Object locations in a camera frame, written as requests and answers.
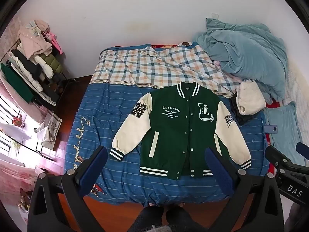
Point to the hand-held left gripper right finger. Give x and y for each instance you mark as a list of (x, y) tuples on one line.
[(220, 174)]

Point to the cream fleece cloth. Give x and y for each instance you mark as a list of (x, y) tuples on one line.
[(249, 98)]

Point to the person's leg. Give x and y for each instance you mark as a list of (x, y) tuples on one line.
[(185, 218), (149, 218)]

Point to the teal pillow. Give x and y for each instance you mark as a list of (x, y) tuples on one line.
[(284, 125)]

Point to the person's left leg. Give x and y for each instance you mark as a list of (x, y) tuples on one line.
[(149, 218)]

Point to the green varsity jacket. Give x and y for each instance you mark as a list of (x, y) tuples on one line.
[(178, 130)]

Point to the blue phone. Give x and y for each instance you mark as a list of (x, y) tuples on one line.
[(270, 128)]

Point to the floral tote bag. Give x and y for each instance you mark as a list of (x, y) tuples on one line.
[(49, 130)]

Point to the pink plush toy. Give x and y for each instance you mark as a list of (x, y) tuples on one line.
[(56, 44)]

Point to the clothes rack with garments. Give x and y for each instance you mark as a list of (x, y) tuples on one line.
[(31, 58)]

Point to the dark cloth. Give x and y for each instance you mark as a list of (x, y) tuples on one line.
[(241, 119)]

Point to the person's right leg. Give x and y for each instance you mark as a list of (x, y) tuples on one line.
[(185, 218)]

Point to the red flower pot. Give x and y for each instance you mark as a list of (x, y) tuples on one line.
[(18, 121)]

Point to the teal blanket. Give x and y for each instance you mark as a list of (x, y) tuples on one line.
[(251, 55)]

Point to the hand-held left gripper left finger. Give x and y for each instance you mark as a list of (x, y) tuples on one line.
[(94, 171)]

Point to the blue striped bedsheet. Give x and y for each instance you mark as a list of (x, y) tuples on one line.
[(103, 116)]

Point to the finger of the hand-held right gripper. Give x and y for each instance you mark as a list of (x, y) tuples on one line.
[(303, 148), (276, 155)]

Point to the plaid bed cloth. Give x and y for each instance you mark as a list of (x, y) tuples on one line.
[(144, 65)]

